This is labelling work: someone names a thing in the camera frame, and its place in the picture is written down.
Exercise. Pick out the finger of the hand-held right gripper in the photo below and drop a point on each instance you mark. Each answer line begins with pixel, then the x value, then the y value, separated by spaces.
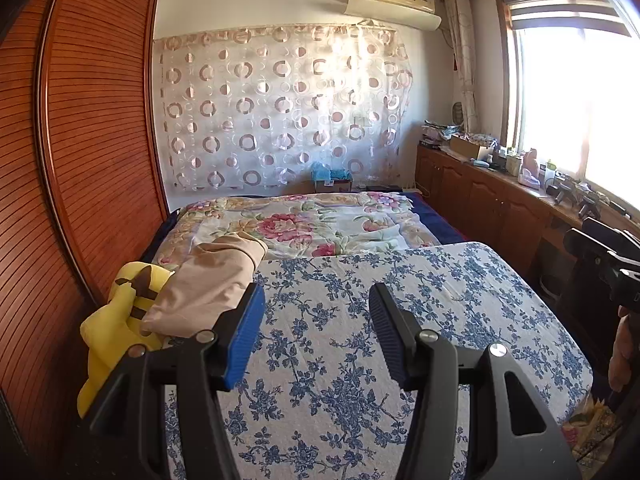
pixel 610 232
pixel 590 255

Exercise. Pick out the small round mirror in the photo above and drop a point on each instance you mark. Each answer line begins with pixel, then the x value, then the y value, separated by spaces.
pixel 458 112

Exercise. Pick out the pile of small clutter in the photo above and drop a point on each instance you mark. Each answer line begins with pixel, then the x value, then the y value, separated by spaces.
pixel 437 134

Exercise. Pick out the dark red box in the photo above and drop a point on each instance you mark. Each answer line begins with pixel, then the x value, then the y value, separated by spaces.
pixel 340 186

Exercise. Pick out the open cardboard box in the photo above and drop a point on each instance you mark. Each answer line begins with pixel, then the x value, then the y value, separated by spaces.
pixel 470 147

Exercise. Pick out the long wooden cabinet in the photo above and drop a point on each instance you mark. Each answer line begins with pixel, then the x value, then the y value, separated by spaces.
pixel 480 195

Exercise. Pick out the blue floral bedsheet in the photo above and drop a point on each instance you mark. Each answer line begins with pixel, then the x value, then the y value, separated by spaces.
pixel 320 310

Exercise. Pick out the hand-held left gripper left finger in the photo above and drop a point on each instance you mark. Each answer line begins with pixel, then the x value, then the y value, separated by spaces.
pixel 245 335

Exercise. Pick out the yellow plush toy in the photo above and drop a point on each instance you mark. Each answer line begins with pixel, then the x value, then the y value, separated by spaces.
pixel 107 330

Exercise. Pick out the white plastic bottle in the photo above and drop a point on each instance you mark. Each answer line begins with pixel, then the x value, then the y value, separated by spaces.
pixel 551 172

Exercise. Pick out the colourful patterned cloth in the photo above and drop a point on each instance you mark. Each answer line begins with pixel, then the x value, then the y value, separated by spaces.
pixel 590 430

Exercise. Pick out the beige printed T-shirt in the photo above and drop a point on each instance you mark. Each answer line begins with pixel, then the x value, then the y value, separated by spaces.
pixel 205 280

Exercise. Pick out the person's right hand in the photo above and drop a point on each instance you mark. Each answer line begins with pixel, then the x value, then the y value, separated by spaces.
pixel 624 355

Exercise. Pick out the circle-patterned sheer curtain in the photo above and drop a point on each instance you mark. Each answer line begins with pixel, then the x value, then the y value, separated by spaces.
pixel 280 110

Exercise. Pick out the pale patterned window curtain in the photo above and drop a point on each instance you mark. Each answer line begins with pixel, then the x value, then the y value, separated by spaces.
pixel 462 50

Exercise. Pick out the wood-framed window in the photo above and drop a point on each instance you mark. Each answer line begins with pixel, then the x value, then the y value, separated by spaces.
pixel 565 100

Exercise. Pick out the pink plastic bottle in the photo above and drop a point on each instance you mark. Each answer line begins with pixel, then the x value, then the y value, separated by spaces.
pixel 531 167

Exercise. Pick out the pink floral blanket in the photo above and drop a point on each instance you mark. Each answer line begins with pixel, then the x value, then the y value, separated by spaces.
pixel 320 225

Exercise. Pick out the pale jar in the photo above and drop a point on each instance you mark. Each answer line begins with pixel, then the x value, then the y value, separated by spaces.
pixel 513 162

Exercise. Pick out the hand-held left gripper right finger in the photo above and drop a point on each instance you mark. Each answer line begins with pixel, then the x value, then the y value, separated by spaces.
pixel 387 330

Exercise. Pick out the blue plastic bag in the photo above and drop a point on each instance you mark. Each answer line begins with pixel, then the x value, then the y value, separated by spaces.
pixel 327 172

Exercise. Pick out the cream air conditioner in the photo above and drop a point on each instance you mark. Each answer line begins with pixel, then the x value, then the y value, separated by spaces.
pixel 390 7

